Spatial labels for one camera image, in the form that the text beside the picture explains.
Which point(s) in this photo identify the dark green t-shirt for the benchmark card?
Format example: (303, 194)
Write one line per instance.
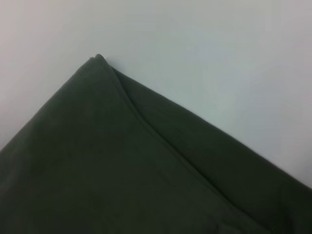
(122, 170)

